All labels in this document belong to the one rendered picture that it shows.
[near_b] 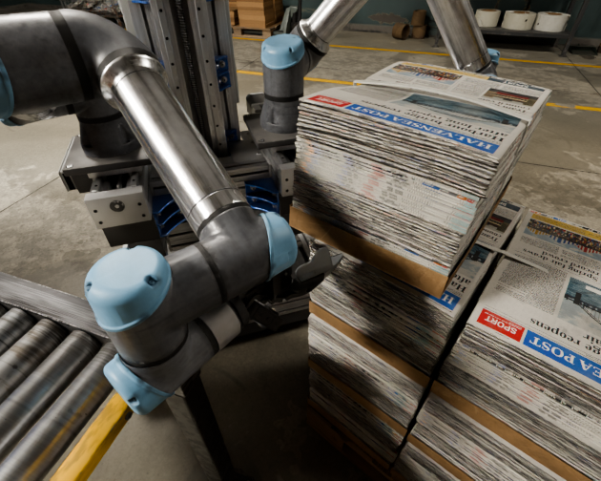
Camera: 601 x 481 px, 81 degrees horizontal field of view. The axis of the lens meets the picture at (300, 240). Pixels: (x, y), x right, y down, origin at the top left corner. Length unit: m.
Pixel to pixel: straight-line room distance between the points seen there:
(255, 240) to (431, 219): 0.24
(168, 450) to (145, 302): 1.07
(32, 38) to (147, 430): 1.17
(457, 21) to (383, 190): 0.55
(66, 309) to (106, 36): 0.41
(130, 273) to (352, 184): 0.33
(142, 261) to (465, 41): 0.84
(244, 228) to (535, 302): 0.46
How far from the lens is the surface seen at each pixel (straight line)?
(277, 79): 1.05
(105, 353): 0.60
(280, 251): 0.40
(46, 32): 0.61
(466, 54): 0.99
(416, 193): 0.50
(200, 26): 1.08
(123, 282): 0.35
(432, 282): 0.55
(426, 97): 0.65
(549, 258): 0.76
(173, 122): 0.50
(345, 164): 0.54
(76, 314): 0.68
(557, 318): 0.66
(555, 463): 0.76
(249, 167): 1.10
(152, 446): 1.41
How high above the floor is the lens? 1.26
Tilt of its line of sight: 41 degrees down
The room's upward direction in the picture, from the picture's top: straight up
